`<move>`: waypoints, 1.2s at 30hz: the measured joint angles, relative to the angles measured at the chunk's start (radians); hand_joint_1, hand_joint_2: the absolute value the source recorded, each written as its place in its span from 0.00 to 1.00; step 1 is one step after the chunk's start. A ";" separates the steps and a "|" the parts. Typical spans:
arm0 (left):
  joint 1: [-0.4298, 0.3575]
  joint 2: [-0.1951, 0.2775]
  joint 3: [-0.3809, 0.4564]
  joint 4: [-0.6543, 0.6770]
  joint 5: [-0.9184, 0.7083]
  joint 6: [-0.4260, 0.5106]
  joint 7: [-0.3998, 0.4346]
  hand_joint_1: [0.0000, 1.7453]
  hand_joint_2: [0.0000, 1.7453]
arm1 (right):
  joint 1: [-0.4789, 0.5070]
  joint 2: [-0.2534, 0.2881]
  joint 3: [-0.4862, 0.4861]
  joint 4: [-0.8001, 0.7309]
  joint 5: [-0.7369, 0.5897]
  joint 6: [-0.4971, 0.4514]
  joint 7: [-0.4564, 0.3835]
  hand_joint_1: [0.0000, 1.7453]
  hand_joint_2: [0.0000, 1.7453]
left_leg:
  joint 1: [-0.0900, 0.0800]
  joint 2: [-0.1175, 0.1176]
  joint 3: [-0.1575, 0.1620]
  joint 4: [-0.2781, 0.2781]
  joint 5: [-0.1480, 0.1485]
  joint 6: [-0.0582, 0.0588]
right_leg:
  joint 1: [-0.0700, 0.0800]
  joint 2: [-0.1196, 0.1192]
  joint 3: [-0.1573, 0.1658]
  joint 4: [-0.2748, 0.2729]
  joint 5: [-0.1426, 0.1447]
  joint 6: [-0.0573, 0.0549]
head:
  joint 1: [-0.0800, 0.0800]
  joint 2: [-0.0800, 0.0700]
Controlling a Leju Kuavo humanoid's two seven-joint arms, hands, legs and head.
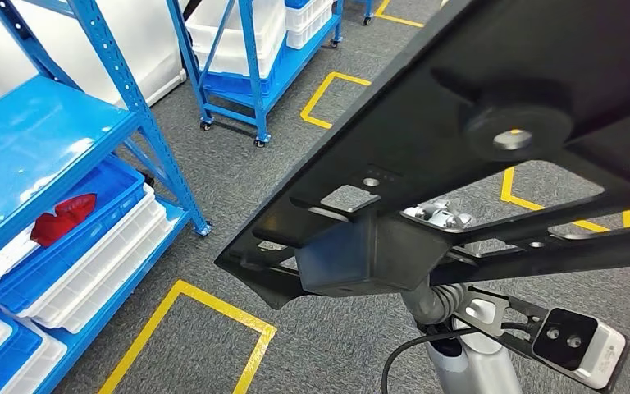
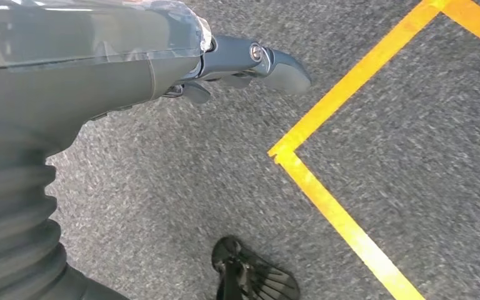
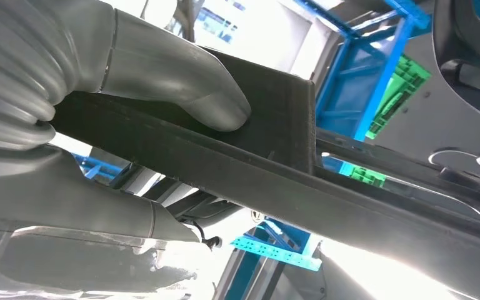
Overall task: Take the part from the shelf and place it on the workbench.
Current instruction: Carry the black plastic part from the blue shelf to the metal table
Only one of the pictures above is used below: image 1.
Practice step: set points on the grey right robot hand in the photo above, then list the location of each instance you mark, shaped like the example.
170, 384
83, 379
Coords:
422, 310

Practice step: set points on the black plastic plate frame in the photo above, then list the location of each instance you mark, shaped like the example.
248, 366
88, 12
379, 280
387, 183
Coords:
429, 125

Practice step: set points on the blue wheeled shelf rack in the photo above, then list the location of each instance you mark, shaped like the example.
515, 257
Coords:
251, 65
368, 11

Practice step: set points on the blue metal shelf rack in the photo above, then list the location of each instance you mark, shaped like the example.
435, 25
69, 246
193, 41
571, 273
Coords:
21, 141

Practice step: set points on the yellow floor tape square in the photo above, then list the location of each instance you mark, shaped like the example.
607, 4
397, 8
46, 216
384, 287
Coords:
399, 20
222, 311
527, 205

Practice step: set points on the small white plastic crate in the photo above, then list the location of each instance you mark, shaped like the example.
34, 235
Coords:
309, 27

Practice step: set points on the large white plastic crate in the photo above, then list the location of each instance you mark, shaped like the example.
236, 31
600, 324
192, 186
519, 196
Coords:
228, 32

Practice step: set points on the red cloth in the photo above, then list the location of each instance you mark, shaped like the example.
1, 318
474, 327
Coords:
62, 220

